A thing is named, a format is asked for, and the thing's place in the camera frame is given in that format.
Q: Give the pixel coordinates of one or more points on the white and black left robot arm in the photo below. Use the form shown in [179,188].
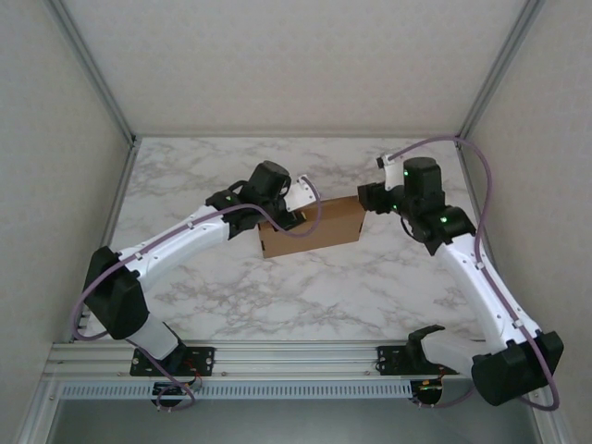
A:
[176,245]

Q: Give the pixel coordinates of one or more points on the aluminium frame post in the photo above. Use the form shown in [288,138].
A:
[94,69]
[501,69]

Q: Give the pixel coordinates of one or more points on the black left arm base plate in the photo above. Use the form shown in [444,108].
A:
[199,361]

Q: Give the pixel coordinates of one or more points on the aluminium left side rail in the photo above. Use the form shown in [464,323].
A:
[104,231]

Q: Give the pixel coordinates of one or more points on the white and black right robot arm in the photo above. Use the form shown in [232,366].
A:
[481,287]

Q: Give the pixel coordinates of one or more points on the aluminium right side rail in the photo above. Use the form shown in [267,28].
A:
[476,194]

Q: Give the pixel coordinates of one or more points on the aluminium frame beam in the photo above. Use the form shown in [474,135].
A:
[300,358]

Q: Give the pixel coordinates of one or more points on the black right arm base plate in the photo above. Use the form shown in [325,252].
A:
[393,361]

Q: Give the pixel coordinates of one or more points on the aluminium rail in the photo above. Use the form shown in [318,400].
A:
[104,231]
[476,194]
[296,136]

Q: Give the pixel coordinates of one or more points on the aluminium left frame post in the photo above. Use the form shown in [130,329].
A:
[94,69]

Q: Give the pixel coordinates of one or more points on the aluminium right frame post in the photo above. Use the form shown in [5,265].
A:
[501,69]

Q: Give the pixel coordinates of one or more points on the brown cardboard box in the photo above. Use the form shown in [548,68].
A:
[333,226]

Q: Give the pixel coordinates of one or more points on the aluminium back rail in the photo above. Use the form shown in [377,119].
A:
[296,136]

